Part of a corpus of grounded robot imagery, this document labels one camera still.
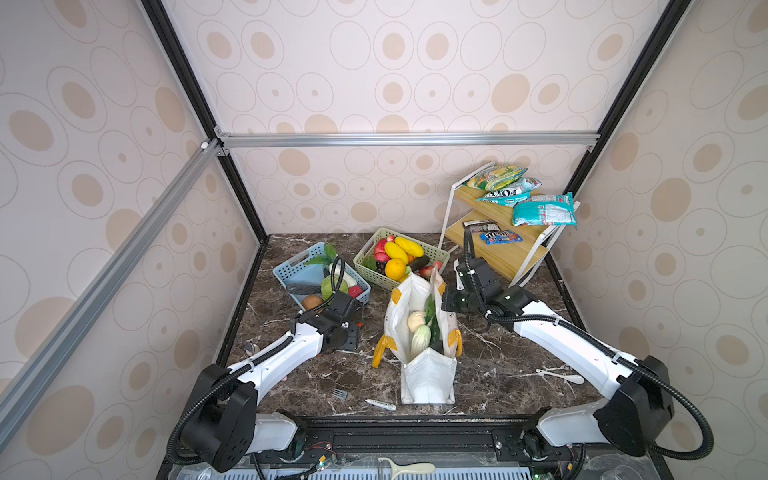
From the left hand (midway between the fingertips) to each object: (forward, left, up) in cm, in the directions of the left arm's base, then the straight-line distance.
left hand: (355, 334), depth 86 cm
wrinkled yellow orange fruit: (+21, -12, +3) cm, 24 cm away
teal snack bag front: (+21, -52, +29) cm, 64 cm away
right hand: (+7, -25, +10) cm, 27 cm away
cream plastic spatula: (-31, -16, -5) cm, 36 cm away
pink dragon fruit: (+32, -6, -2) cm, 32 cm away
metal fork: (-15, +4, -6) cm, 17 cm away
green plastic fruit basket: (+22, -5, -2) cm, 22 cm away
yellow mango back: (+33, -17, 0) cm, 37 cm away
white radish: (+31, +12, -1) cm, 33 cm away
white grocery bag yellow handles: (-13, -21, +1) cm, 25 cm away
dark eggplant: (+28, -20, -3) cm, 35 cm away
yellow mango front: (+31, -12, 0) cm, 33 cm away
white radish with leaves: (-1, -19, 0) cm, 19 cm away
